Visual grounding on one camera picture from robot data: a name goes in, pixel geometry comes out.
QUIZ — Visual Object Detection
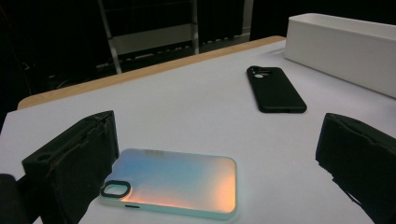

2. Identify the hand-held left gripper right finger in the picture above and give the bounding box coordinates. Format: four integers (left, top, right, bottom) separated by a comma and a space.
315, 112, 396, 224

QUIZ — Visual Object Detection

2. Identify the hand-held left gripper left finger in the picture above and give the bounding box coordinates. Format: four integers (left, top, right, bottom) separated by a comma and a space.
21, 110, 120, 224

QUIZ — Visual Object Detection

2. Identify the iridescent phone case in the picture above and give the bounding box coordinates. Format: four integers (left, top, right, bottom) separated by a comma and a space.
100, 147, 238, 221

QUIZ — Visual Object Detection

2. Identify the white rectangular storage box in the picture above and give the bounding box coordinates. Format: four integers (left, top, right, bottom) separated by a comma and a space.
283, 12, 396, 99

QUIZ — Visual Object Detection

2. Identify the black phone case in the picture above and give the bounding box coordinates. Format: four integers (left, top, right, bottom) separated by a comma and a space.
246, 65, 308, 114

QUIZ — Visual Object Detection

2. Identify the wooden table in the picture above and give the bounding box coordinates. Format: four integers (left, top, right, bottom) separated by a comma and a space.
17, 35, 287, 110

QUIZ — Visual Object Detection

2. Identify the white table mat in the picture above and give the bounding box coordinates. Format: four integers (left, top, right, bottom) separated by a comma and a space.
0, 39, 396, 224

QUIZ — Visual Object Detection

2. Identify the grey metal stand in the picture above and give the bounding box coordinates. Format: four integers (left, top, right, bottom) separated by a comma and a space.
97, 0, 255, 75

